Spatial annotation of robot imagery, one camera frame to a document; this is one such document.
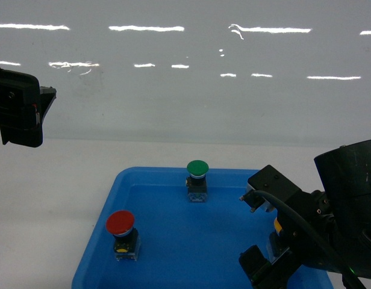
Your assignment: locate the blue plastic tray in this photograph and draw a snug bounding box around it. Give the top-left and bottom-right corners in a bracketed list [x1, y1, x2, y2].
[72, 166, 334, 289]

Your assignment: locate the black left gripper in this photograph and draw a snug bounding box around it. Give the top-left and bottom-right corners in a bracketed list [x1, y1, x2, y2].
[0, 68, 57, 148]

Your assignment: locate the black camera cable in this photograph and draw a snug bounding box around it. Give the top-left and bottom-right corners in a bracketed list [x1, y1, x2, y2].
[253, 189, 367, 289]

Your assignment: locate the white glossy whiteboard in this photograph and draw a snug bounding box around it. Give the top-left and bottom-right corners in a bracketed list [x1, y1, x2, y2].
[0, 1, 371, 147]

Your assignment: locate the yellow mushroom push button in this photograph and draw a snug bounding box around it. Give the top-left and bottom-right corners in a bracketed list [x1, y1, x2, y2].
[266, 219, 289, 263]

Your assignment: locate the red mushroom push button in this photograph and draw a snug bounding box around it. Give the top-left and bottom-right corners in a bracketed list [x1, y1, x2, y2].
[105, 210, 141, 261]

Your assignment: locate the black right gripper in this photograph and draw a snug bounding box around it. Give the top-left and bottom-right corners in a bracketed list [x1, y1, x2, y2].
[238, 190, 336, 288]

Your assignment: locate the green mushroom push button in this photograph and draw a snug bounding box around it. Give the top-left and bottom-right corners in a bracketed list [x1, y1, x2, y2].
[185, 160, 209, 202]

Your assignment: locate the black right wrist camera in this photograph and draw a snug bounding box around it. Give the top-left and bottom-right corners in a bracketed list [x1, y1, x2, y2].
[239, 165, 302, 213]

